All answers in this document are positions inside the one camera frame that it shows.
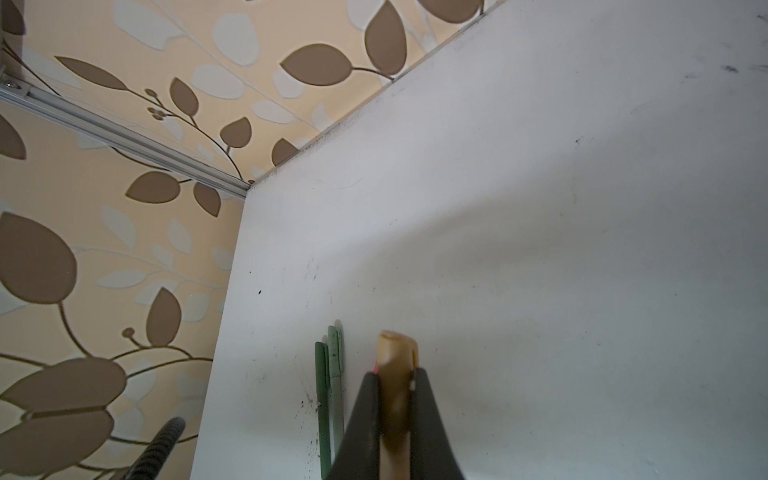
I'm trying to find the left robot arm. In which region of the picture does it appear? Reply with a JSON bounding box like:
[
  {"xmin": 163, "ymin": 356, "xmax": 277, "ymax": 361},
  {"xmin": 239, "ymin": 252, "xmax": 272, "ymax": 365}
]
[{"xmin": 119, "ymin": 417, "xmax": 186, "ymax": 480}]

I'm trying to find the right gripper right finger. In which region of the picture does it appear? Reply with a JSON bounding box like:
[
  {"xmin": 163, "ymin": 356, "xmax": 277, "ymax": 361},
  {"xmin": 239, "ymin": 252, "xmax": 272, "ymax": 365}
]
[{"xmin": 409, "ymin": 368, "xmax": 465, "ymax": 480}]

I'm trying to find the olive green fineliner pen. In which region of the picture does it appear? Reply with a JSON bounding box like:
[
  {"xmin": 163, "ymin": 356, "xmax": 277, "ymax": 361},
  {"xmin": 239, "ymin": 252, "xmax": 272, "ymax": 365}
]
[{"xmin": 314, "ymin": 341, "xmax": 331, "ymax": 479}]

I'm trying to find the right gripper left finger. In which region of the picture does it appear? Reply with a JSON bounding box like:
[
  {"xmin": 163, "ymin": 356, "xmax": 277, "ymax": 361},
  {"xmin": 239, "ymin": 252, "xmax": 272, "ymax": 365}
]
[{"xmin": 326, "ymin": 372, "xmax": 381, "ymax": 480}]

